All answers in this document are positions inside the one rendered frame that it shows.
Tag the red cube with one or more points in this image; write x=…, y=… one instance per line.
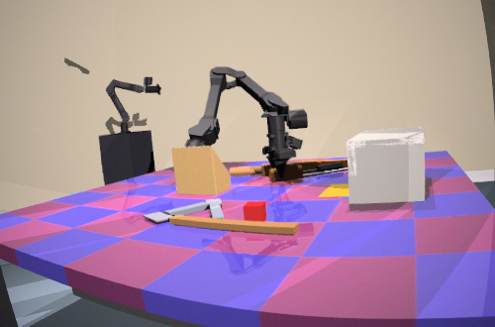
x=255, y=211

